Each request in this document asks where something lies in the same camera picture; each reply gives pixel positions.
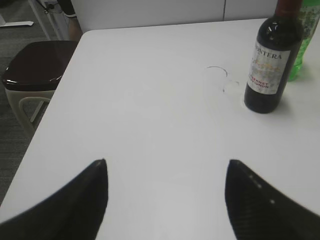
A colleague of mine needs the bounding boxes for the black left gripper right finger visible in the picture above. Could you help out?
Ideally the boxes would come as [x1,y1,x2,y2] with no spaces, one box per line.
[224,159,320,240]

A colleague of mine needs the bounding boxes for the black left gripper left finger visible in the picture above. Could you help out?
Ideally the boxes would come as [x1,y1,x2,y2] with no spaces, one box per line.
[0,159,109,240]

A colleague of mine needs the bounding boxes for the dark red wine bottle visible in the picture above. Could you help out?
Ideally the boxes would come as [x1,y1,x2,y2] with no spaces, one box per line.
[244,0,303,114]

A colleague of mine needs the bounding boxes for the dark brown seat stool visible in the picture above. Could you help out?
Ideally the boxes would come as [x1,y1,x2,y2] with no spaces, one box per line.
[1,40,78,139]

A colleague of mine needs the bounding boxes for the green plastic soda bottle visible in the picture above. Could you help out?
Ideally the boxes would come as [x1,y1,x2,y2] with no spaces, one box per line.
[288,0,320,82]

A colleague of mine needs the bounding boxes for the white desk frame legs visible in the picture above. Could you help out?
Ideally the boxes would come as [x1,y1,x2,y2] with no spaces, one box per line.
[0,0,70,41]

